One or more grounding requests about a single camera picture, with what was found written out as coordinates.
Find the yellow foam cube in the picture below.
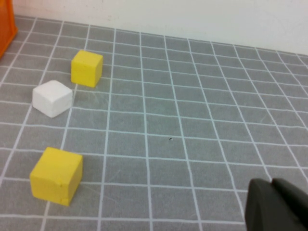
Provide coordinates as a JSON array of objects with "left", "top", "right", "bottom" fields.
[
  {"left": 29, "top": 147, "right": 84, "bottom": 207},
  {"left": 71, "top": 50, "right": 103, "bottom": 88}
]

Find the orange plastic cutlery crate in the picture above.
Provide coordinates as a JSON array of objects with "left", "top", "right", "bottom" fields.
[{"left": 0, "top": 0, "right": 19, "bottom": 60}]

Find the white foam cube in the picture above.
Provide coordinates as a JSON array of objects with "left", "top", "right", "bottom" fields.
[{"left": 32, "top": 80, "right": 73, "bottom": 118}]

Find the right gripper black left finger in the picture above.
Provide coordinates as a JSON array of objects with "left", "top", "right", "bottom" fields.
[{"left": 244, "top": 178, "right": 299, "bottom": 231}]

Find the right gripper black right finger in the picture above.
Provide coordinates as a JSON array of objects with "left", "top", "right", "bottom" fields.
[{"left": 271, "top": 177, "right": 308, "bottom": 231}]

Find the grey grid table mat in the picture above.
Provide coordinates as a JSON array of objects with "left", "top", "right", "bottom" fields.
[{"left": 0, "top": 14, "right": 308, "bottom": 231}]

